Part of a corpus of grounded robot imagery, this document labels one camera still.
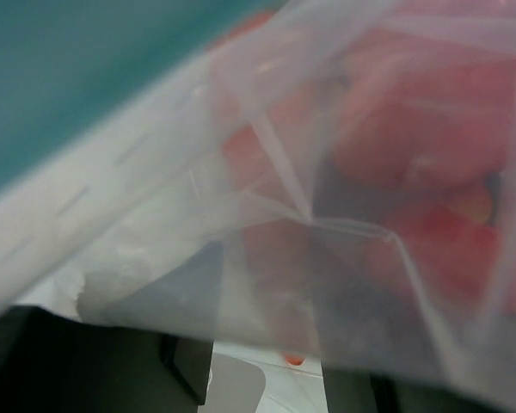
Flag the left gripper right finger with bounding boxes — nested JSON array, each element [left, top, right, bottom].
[[313, 326, 516, 413]]

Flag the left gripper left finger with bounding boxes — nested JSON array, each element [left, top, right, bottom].
[[0, 240, 224, 413]]

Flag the clear zip top bag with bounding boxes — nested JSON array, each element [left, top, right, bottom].
[[0, 1, 516, 411]]

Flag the fake orange carrot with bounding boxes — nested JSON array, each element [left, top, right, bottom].
[[210, 9, 329, 209]]

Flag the fake red apple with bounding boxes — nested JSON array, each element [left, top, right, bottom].
[[366, 184, 516, 315]]

